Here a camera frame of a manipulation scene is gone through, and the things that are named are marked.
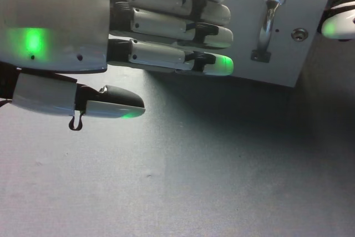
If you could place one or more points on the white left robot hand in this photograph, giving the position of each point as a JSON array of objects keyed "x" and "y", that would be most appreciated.
[{"x": 55, "y": 12}]

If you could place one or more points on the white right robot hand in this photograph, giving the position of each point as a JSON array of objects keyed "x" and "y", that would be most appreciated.
[{"x": 341, "y": 26}]

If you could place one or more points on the round silver keyhole lock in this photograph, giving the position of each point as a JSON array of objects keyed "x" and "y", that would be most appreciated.
[{"x": 299, "y": 34}]

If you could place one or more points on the grey table cloth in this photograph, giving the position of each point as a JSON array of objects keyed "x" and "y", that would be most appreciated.
[{"x": 177, "y": 178}]

